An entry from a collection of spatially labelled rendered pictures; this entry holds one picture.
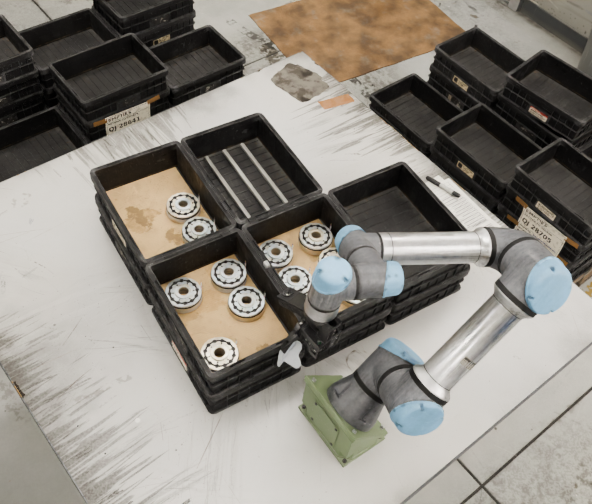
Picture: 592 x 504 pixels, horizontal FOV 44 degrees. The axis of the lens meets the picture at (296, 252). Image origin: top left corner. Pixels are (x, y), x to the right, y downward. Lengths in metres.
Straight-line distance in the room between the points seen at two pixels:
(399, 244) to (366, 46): 2.81
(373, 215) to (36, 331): 1.08
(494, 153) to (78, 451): 2.15
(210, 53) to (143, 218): 1.47
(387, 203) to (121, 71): 1.45
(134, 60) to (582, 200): 1.98
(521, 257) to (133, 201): 1.21
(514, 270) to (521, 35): 3.20
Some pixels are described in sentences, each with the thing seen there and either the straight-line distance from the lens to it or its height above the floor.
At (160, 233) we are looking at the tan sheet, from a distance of 2.24.
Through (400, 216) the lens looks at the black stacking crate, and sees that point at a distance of 2.35.
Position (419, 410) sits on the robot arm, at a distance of 1.73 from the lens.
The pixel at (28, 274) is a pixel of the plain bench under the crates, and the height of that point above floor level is 0.70.
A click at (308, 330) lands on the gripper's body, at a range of 1.63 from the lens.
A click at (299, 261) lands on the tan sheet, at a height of 0.83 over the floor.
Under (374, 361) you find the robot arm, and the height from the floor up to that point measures 0.97.
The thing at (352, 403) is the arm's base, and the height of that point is 0.90.
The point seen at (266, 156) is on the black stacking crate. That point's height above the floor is 0.83.
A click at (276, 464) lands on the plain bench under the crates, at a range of 2.01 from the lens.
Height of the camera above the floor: 2.57
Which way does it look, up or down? 52 degrees down
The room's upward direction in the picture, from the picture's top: 8 degrees clockwise
